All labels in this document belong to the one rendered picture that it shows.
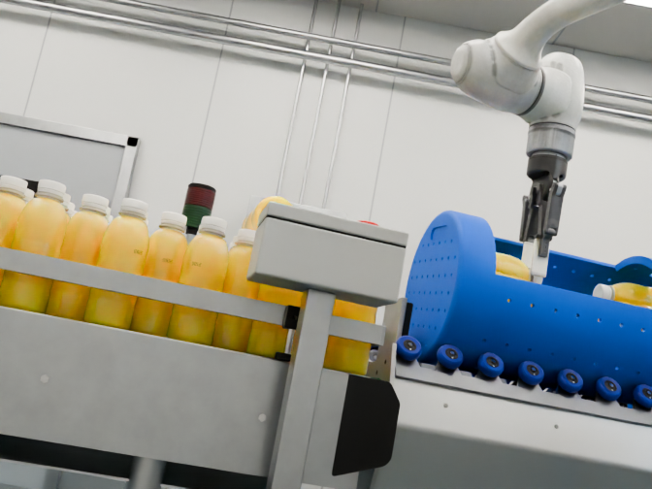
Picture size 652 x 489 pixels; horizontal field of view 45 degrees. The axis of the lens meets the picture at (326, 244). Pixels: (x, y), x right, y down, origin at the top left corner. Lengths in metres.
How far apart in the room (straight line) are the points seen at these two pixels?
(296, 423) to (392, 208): 3.99
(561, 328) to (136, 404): 0.72
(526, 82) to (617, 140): 4.00
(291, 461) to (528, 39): 0.85
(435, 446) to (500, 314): 0.24
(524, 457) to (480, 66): 0.69
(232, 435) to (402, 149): 4.09
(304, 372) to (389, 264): 0.19
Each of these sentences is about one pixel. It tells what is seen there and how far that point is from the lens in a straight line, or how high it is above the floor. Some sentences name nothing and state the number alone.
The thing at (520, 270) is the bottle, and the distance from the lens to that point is 1.48.
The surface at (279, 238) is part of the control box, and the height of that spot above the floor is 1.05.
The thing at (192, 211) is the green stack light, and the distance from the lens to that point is 1.71.
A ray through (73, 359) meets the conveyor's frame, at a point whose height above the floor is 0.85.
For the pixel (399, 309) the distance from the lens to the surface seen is 1.38.
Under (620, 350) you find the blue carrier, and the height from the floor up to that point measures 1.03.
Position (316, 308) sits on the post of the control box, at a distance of 1.07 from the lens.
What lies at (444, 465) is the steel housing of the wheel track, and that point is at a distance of 1.33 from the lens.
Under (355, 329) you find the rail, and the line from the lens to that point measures 1.18.
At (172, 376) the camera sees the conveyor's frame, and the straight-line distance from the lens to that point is 1.12.
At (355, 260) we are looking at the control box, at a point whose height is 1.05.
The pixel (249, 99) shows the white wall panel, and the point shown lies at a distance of 5.18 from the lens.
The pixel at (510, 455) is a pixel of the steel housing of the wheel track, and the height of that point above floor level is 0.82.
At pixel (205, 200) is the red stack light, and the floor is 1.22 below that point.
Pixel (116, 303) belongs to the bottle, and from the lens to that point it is 1.16.
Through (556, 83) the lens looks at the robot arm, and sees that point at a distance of 1.57.
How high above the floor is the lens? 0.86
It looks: 11 degrees up
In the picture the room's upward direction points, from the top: 11 degrees clockwise
